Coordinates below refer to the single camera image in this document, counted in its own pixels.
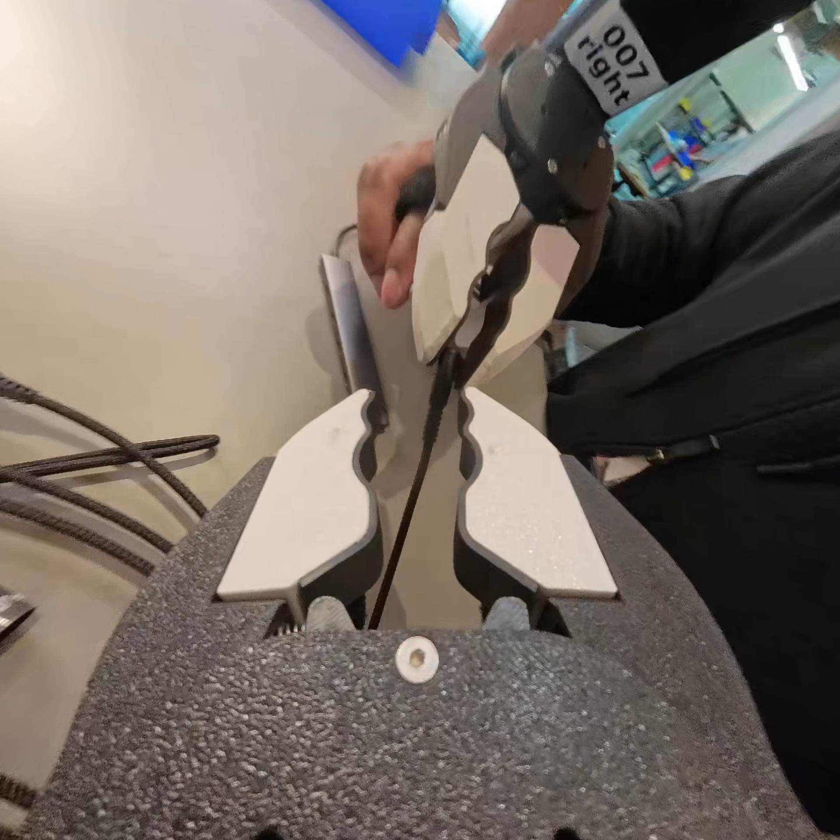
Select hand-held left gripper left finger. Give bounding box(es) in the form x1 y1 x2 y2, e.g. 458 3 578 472
215 388 389 631

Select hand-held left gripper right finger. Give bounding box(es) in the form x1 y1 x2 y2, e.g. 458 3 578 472
455 386 619 627

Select grey aluminium usb hub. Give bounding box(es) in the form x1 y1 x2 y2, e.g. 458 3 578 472
319 252 389 431

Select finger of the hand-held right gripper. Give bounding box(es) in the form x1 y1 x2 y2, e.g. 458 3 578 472
461 224 580 389
412 133 521 366

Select black braided usb cable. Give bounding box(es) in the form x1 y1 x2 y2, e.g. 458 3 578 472
0 346 462 812

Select person's right forearm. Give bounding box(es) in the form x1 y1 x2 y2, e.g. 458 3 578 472
556 128 840 330

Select person's right hand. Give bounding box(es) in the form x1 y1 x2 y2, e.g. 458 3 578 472
356 140 438 311

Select blue panel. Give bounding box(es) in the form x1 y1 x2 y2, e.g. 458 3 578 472
318 0 448 68

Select cluttered storage shelves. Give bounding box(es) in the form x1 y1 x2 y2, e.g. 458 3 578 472
607 0 840 201

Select person's black jacket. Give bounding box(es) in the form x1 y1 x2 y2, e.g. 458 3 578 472
543 289 840 836

